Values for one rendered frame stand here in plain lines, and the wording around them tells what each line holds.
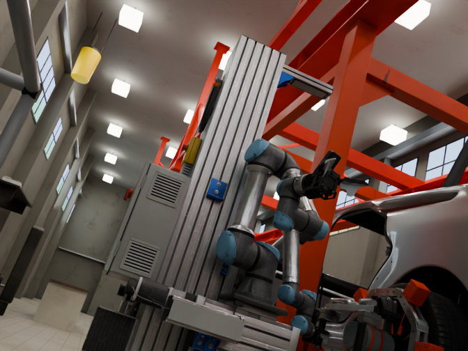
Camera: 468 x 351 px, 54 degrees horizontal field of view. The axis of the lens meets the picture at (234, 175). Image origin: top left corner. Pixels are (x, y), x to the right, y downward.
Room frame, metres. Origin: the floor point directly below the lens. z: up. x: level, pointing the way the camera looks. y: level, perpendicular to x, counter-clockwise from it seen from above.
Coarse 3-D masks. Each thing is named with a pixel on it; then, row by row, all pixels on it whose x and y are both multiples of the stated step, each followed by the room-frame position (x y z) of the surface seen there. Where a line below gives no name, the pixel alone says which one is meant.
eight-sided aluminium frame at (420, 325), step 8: (376, 288) 2.35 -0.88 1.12; (384, 288) 2.28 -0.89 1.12; (392, 288) 2.22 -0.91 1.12; (400, 288) 2.16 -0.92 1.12; (368, 296) 2.40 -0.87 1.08; (376, 296) 2.34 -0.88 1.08; (384, 296) 2.27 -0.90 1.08; (392, 296) 2.22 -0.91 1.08; (400, 296) 2.15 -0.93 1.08; (408, 304) 2.09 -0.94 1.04; (408, 312) 2.09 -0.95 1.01; (416, 312) 2.09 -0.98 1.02; (352, 320) 2.50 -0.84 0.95; (416, 320) 2.02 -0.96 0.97; (424, 320) 2.05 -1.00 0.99; (416, 328) 2.01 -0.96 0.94; (424, 328) 2.02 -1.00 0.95; (416, 336) 2.01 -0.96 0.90; (424, 336) 2.02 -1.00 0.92
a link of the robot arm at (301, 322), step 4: (296, 316) 2.08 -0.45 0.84; (300, 316) 2.07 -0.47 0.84; (304, 316) 2.08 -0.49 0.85; (308, 316) 2.08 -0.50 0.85; (292, 320) 2.09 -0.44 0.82; (296, 320) 2.08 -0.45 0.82; (300, 320) 2.07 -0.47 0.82; (304, 320) 2.06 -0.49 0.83; (308, 320) 2.09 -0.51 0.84; (292, 324) 2.08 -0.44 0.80; (296, 324) 2.08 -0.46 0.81; (300, 324) 2.07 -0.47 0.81; (304, 324) 2.06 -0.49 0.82; (308, 324) 2.08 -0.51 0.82; (300, 328) 2.06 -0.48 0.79; (304, 328) 2.06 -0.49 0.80; (308, 328) 2.09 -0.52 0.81; (312, 328) 2.14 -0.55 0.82; (300, 332) 2.07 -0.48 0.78; (304, 332) 2.09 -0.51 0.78; (308, 332) 2.12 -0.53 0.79
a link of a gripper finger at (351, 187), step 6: (342, 180) 1.39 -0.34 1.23; (348, 180) 1.36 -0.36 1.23; (354, 180) 1.35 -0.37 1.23; (360, 180) 1.35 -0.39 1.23; (342, 186) 1.38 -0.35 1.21; (348, 186) 1.37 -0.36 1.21; (354, 186) 1.36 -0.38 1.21; (360, 186) 1.36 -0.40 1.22; (366, 186) 1.34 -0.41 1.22; (348, 192) 1.37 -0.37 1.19; (354, 192) 1.36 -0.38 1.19
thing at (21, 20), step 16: (16, 0) 0.54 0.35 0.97; (16, 16) 0.57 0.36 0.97; (16, 32) 0.62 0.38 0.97; (32, 32) 0.64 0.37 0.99; (32, 48) 0.67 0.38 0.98; (32, 64) 0.72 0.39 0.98; (0, 80) 0.83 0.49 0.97; (16, 80) 0.83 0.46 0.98; (32, 80) 0.78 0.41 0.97; (32, 96) 0.84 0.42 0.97; (16, 112) 0.83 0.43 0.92; (16, 128) 0.84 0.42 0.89; (0, 144) 0.83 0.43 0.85; (0, 160) 0.84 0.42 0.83
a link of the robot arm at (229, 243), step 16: (256, 144) 1.75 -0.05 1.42; (272, 144) 1.77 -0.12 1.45; (256, 160) 1.75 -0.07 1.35; (272, 160) 1.75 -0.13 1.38; (256, 176) 1.76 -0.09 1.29; (256, 192) 1.76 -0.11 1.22; (240, 208) 1.77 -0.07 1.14; (256, 208) 1.77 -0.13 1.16; (240, 224) 1.76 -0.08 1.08; (224, 240) 1.76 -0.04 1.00; (240, 240) 1.74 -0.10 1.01; (224, 256) 1.75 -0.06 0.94; (240, 256) 1.75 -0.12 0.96
